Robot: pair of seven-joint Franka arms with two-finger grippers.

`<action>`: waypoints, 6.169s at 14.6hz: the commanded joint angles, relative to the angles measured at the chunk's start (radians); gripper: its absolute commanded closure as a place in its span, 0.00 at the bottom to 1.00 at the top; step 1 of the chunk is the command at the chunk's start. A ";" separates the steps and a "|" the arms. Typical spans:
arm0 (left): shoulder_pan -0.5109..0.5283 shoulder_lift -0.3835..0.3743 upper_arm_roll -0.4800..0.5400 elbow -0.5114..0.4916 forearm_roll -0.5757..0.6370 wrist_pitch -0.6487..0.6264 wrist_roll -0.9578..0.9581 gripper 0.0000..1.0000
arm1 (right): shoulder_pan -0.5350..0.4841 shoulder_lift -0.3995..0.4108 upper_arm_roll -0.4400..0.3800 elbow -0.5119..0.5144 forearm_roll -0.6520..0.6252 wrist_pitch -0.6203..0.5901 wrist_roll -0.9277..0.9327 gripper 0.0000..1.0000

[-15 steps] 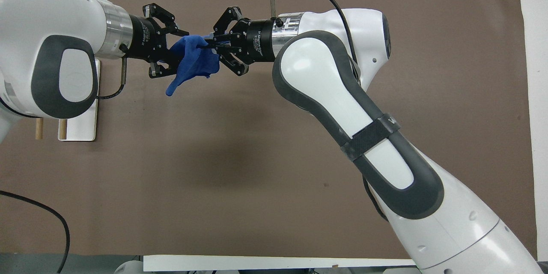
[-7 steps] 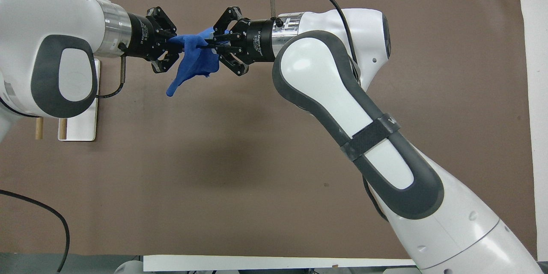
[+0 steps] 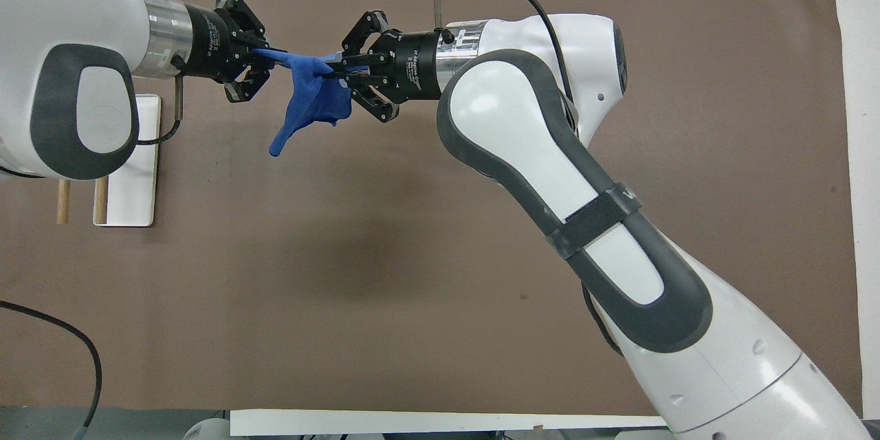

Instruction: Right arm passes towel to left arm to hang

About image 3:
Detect black strap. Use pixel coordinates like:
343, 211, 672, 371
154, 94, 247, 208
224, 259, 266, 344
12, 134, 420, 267
546, 182, 644, 260

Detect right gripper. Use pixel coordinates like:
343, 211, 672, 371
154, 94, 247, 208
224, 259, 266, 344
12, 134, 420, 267
329, 10, 446, 124

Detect white rack base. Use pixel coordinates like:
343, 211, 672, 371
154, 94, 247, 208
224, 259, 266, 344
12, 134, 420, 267
93, 93, 163, 228

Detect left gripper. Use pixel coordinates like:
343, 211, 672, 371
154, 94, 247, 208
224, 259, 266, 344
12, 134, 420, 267
184, 0, 277, 104

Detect blue towel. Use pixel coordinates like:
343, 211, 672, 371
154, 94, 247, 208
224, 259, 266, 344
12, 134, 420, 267
254, 47, 355, 158

